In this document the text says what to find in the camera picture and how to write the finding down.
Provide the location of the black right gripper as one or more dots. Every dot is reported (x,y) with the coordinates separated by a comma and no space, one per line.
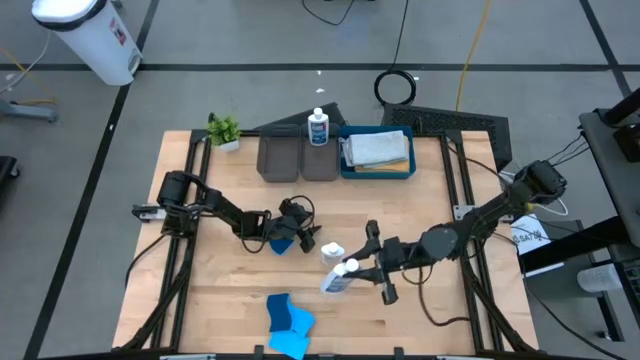
(400,255)

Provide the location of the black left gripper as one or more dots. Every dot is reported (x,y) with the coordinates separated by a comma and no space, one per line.
(280,222)

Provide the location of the white plastic restorer bottle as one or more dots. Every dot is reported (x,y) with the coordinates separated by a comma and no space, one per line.
(335,284)
(318,132)
(332,252)

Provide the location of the wavy dark blue sponge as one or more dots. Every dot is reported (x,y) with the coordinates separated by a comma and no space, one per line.
(281,247)
(278,314)

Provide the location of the grey waffle cloth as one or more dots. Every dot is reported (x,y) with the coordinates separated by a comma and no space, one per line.
(346,152)
(377,147)

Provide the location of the rectangular blue sponge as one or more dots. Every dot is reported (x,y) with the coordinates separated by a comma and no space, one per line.
(289,346)
(303,321)

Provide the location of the orange cloth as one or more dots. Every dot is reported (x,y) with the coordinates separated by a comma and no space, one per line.
(390,167)

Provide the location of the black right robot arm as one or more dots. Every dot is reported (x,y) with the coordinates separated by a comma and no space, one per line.
(440,242)

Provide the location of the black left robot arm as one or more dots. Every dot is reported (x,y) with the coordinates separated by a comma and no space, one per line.
(225,207)

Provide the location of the blue plastic bin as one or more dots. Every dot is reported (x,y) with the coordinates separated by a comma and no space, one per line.
(350,175)

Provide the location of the translucent grey plastic bin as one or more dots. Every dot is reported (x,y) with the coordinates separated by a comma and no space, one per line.
(277,160)
(320,165)

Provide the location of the small potted green plant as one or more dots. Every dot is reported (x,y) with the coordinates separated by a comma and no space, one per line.
(223,131)

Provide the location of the black perforated panel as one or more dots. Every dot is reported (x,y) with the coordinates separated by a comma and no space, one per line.
(440,120)

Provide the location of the printed white paper sheet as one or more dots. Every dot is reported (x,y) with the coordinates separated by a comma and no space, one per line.
(530,235)

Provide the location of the black metal beam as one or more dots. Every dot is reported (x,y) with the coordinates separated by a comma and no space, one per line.
(570,245)

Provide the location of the white paper roll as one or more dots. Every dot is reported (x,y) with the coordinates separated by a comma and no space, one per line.
(600,278)

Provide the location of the grey desk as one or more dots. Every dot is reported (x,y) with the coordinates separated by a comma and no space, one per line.
(607,165)

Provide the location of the black box on desk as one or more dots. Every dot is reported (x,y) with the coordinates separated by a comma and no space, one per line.
(630,142)

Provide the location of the white trash can black rim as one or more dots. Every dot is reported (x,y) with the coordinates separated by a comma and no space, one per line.
(95,40)

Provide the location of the grey metal stand foot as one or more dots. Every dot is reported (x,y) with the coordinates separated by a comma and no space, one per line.
(30,111)

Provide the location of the black chair base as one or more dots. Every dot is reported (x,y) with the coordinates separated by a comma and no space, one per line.
(6,170)

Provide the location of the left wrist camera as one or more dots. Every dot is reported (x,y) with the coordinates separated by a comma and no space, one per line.
(306,242)

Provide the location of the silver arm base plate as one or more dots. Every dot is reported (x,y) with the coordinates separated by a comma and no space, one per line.
(459,212)
(145,214)

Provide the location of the black aluminium frame rail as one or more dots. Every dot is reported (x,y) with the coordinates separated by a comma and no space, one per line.
(472,295)
(184,280)

